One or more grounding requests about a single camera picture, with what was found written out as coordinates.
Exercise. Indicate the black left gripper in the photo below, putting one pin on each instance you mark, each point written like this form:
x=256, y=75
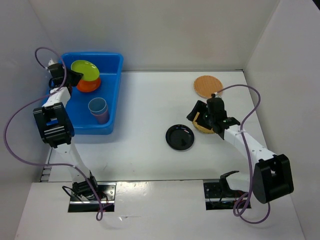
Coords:
x=77, y=76

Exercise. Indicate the black plastic plate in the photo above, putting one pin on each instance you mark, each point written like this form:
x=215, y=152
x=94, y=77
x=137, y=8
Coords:
x=180, y=137

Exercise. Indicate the blue plastic bin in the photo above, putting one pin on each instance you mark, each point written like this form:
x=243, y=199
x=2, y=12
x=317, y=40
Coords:
x=110, y=68

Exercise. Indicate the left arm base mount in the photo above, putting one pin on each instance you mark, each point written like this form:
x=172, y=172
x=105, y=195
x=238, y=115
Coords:
x=82, y=204

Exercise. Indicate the brown woven bamboo tray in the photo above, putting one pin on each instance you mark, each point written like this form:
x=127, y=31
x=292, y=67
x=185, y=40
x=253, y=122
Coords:
x=206, y=85

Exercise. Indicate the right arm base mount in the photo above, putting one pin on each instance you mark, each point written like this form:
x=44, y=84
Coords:
x=216, y=198

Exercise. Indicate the green-rimmed bamboo tray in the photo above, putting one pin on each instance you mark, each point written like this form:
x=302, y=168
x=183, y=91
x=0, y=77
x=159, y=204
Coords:
x=203, y=130

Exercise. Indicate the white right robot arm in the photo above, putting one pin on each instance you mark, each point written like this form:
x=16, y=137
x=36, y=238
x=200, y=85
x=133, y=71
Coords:
x=272, y=175

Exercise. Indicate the pink plastic cup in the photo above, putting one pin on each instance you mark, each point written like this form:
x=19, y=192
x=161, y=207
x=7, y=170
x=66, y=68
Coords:
x=101, y=117

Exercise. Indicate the green plastic plate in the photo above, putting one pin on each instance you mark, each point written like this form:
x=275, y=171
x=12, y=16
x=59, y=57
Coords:
x=89, y=70

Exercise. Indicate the orange plastic plate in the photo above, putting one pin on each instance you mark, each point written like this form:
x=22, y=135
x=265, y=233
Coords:
x=86, y=86

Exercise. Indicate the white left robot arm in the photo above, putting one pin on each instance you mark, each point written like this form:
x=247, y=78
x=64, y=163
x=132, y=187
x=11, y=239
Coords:
x=56, y=129

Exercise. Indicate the blue plastic cup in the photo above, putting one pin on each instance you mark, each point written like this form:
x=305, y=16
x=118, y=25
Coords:
x=97, y=106

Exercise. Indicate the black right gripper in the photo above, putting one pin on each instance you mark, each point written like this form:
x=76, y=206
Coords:
x=199, y=106

